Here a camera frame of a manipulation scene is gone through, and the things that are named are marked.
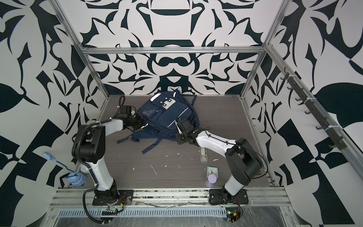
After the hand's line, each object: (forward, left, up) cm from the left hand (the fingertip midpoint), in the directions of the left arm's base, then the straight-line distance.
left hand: (146, 117), depth 100 cm
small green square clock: (-36, -41, -4) cm, 55 cm away
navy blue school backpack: (+1, -11, +2) cm, 11 cm away
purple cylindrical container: (-43, -38, +3) cm, 57 cm away
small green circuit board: (-56, -48, -7) cm, 74 cm away
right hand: (-15, -22, +1) cm, 27 cm away
